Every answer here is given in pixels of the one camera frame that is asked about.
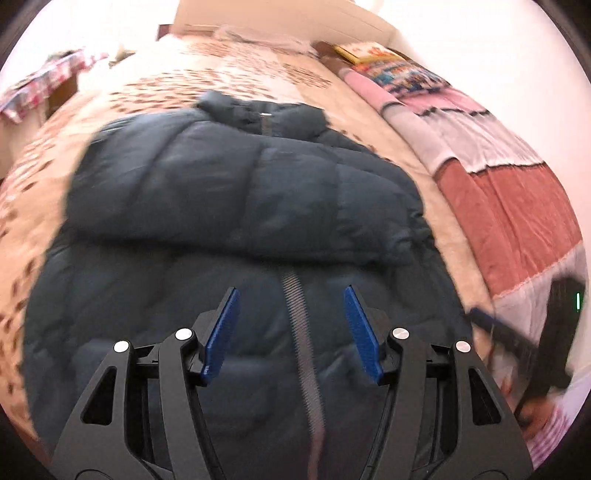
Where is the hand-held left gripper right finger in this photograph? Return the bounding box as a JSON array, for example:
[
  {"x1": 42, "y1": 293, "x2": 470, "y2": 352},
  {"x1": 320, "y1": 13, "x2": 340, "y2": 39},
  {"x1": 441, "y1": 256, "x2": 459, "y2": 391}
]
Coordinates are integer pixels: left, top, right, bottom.
[{"x1": 342, "y1": 285, "x2": 536, "y2": 480}]

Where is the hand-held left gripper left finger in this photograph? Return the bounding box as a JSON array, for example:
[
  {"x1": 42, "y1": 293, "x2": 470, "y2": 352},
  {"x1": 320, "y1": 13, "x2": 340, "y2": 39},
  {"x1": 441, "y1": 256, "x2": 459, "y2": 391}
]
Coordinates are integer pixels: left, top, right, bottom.
[{"x1": 48, "y1": 287, "x2": 241, "y2": 480}]

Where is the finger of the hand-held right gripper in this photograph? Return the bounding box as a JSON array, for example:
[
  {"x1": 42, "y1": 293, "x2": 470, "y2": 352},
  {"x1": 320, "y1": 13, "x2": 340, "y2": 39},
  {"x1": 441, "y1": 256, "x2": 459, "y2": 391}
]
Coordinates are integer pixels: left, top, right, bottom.
[{"x1": 466, "y1": 307, "x2": 540, "y2": 357}]

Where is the dark blue puffer jacket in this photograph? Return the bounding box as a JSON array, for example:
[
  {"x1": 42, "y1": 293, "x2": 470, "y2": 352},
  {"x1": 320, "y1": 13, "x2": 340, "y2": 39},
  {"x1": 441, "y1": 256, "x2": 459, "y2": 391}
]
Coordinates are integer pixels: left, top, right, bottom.
[{"x1": 21, "y1": 90, "x2": 481, "y2": 480}]

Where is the pink striped quilt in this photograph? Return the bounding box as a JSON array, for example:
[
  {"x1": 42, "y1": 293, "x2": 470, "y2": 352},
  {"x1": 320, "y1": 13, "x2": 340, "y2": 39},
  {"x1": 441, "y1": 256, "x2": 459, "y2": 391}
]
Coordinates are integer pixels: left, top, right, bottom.
[{"x1": 339, "y1": 67, "x2": 587, "y2": 356}]

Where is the colourful cartoon-print pillow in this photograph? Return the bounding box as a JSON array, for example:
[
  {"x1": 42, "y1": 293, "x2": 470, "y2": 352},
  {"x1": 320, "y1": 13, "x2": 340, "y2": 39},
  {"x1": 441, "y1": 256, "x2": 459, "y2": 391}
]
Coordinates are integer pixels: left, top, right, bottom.
[{"x1": 369, "y1": 59, "x2": 451, "y2": 99}]

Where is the beige leaf-print blanket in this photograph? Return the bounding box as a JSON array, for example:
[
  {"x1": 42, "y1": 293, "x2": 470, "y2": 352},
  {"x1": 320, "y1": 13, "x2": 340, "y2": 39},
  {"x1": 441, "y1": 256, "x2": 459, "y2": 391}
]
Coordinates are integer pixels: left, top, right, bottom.
[{"x1": 0, "y1": 34, "x2": 499, "y2": 467}]

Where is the yellow picture book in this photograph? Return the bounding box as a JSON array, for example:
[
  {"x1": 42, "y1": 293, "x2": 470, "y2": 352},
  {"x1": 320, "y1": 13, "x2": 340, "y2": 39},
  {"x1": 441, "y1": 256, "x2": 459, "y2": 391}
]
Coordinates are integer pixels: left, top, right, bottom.
[{"x1": 332, "y1": 41, "x2": 407, "y2": 66}]

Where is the pink checked table cloth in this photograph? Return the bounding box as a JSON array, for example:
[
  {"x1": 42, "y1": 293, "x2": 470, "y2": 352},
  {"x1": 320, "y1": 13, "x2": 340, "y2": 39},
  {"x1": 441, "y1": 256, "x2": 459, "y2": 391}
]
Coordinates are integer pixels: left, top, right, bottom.
[{"x1": 0, "y1": 48, "x2": 109, "y2": 123}]

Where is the white headboard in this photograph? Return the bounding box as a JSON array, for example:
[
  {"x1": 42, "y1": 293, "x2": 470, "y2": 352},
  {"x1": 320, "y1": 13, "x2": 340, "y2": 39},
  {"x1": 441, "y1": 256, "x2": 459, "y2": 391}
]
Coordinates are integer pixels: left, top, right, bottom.
[{"x1": 173, "y1": 0, "x2": 400, "y2": 48}]

